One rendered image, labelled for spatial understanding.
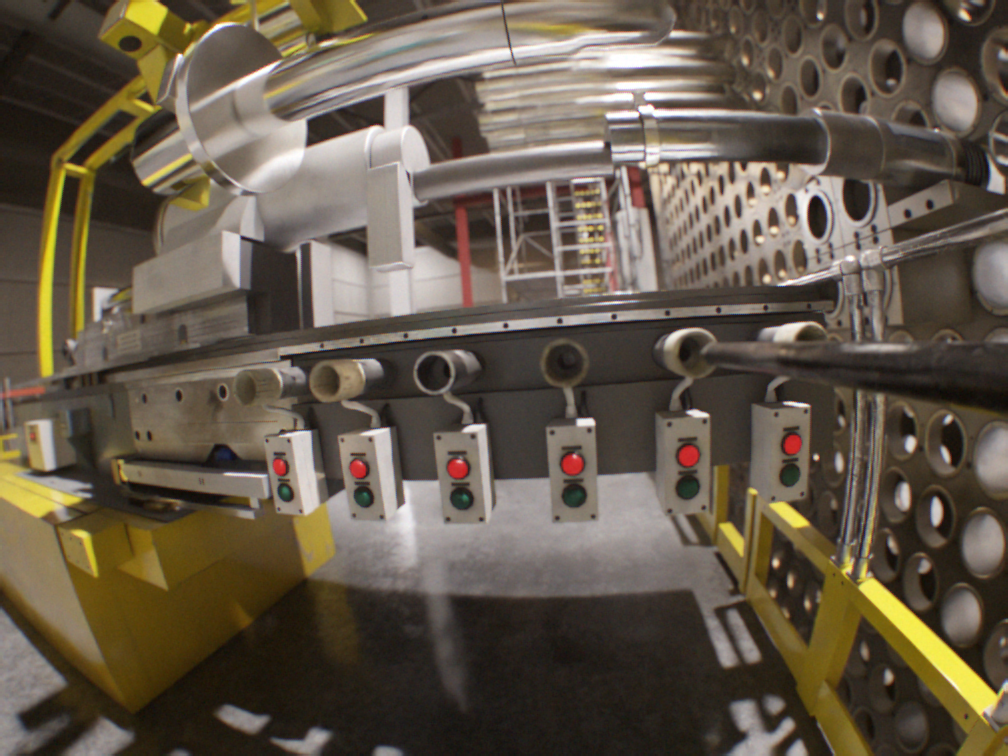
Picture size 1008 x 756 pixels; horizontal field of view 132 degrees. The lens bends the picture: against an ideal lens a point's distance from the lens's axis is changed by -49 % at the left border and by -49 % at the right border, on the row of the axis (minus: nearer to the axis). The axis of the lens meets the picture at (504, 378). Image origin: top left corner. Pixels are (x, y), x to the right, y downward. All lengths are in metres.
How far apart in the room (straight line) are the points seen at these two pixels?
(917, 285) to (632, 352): 1.05
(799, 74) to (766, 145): 1.62
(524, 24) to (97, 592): 1.54
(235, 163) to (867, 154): 1.37
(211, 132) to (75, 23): 8.96
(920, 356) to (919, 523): 1.85
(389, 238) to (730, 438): 0.75
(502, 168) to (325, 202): 0.42
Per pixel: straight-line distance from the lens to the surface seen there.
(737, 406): 0.77
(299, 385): 0.84
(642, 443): 0.74
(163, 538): 1.07
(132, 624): 1.44
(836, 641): 1.07
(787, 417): 0.71
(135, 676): 1.49
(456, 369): 0.58
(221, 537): 1.18
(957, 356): 0.18
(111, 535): 1.12
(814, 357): 0.27
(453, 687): 1.29
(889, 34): 2.08
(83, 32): 9.81
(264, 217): 1.18
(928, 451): 1.95
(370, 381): 0.73
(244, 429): 1.06
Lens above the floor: 0.88
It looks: 3 degrees down
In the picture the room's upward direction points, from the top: 5 degrees counter-clockwise
